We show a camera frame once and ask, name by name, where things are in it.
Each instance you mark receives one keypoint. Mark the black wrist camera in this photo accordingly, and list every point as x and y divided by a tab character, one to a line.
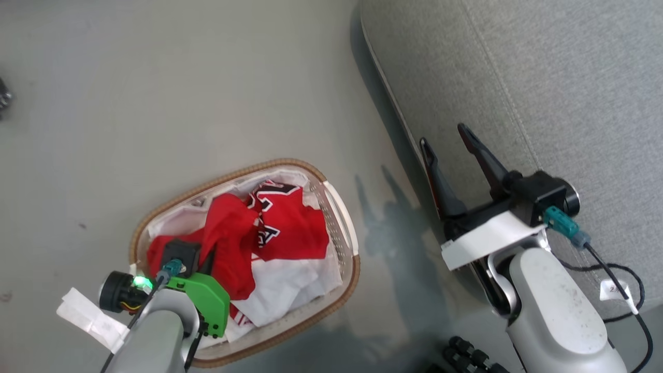
544	194
116	291

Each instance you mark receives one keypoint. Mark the small black floor object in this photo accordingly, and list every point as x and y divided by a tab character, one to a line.
4	98

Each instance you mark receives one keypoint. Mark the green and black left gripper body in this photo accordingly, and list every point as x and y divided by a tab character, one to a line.
207	298

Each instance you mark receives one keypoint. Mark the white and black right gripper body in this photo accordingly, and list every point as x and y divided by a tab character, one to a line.
487	238

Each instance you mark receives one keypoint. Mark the grey fabric sofa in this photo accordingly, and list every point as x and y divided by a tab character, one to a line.
518	62

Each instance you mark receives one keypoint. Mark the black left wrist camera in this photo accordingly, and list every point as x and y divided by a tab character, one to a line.
116	291

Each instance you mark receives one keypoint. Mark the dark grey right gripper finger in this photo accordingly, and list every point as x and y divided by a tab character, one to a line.
440	186
481	155

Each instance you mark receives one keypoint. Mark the white basket liner fabric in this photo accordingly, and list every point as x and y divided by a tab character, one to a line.
173	225

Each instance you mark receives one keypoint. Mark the wicker-rimmed white laundry basket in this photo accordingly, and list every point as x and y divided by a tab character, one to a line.
340	217

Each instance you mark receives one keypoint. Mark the red jersey with white lettering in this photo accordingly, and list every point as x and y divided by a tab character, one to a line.
290	228

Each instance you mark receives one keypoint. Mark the white clothing item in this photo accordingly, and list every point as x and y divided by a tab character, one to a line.
290	285

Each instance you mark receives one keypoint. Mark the white paper tag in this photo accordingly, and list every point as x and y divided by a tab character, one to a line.
90	318

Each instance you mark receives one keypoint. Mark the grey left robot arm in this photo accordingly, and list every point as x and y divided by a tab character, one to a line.
155	342

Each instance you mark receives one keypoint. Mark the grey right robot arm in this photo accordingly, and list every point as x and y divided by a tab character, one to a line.
554	311

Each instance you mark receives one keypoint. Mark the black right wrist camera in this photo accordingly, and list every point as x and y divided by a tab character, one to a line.
544	194

